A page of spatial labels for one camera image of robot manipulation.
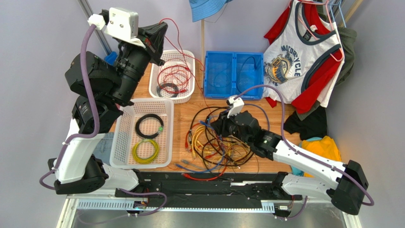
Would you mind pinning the light denim garment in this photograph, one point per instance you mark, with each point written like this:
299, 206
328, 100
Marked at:
103, 149

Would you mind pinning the yellow shirt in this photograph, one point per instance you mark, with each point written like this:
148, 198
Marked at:
324, 147

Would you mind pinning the teal cloth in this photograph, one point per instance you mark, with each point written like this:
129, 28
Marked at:
296, 171

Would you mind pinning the wooden pole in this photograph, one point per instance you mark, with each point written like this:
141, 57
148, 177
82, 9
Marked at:
202, 42

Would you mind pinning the blue bucket hat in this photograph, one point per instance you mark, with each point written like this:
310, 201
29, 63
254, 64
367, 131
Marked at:
202, 9

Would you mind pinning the olive green garment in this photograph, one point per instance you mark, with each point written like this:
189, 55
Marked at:
348, 37

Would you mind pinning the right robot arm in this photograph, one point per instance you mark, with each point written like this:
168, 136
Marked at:
344, 184

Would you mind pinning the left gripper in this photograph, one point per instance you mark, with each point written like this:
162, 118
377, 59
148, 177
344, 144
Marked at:
155, 40

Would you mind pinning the black garment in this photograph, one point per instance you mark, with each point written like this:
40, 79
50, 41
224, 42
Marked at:
314, 125

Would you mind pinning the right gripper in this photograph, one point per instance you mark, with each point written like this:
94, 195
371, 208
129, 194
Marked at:
223, 123

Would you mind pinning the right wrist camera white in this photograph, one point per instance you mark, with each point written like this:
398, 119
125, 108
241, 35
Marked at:
235, 104

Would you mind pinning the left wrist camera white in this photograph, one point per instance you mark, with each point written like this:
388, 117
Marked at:
118, 23

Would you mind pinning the white perforated basket near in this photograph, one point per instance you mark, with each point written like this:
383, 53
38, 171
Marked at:
143, 137

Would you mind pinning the red shirt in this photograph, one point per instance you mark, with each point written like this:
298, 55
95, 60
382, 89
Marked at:
316, 94

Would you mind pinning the black coil in far basket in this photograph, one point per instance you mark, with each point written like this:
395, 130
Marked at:
169, 88

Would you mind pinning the white perforated basket far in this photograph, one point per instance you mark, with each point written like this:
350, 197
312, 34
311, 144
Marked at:
179, 68

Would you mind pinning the white motorcycle tank top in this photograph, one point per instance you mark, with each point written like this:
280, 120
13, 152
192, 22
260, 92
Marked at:
300, 63

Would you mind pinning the white perforated basket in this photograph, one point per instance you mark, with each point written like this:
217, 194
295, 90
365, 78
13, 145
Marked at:
143, 137
179, 68

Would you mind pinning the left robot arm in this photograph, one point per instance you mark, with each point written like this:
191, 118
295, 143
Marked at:
102, 89

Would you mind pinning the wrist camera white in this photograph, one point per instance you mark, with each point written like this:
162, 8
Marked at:
118, 23
235, 104

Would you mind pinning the blue cloth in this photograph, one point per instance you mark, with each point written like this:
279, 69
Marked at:
110, 59

